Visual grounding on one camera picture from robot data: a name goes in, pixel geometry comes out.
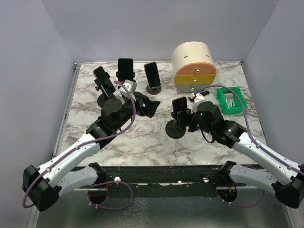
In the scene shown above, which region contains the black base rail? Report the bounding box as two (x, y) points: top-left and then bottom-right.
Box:
(103, 165), (232, 198)

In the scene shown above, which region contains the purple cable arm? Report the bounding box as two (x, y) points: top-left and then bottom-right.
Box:
(193, 85), (304, 171)
(22, 79), (137, 208)

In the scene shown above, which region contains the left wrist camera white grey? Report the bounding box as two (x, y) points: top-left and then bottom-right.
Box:
(119, 80), (137, 97)

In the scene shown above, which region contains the green plastic bin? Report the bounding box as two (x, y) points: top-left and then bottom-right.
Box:
(217, 87), (247, 115)

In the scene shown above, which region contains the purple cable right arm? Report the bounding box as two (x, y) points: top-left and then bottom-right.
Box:
(193, 85), (304, 171)

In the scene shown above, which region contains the black smartphone far left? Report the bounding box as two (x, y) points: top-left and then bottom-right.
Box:
(93, 66), (116, 97)

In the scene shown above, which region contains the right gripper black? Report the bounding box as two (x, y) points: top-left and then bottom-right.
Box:
(173, 108), (214, 134)

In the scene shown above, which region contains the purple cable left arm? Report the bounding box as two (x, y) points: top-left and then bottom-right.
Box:
(22, 79), (137, 208)

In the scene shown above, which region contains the black smartphone on wooden stand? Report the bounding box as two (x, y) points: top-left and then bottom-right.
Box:
(144, 62), (161, 89)

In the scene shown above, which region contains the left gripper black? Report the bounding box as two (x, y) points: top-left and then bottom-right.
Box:
(114, 93), (160, 131)

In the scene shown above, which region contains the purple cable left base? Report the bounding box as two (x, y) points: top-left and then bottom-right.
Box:
(82, 180), (133, 211)

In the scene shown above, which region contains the black phone stand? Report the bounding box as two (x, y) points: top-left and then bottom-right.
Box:
(165, 114), (185, 139)
(94, 73), (116, 108)
(115, 71), (136, 83)

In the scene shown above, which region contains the green highlighter marker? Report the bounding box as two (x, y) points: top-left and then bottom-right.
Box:
(200, 91), (209, 96)

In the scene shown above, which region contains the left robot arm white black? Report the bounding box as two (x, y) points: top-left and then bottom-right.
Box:
(22, 92), (160, 212)

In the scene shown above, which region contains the cream drawer cabinet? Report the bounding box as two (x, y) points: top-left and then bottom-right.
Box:
(171, 41), (217, 92)

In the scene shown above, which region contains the purple smartphone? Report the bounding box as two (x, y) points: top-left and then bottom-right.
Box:
(172, 96), (188, 115)

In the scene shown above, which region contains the purple cable base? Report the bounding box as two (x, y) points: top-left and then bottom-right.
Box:
(82, 180), (133, 211)
(220, 190), (266, 209)

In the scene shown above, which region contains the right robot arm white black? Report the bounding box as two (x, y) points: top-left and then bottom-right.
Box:
(171, 97), (304, 209)

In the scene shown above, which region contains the tall black smartphone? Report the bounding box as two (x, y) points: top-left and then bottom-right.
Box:
(118, 58), (133, 78)

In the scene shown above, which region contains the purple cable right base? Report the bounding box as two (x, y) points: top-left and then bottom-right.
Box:
(220, 190), (266, 209)

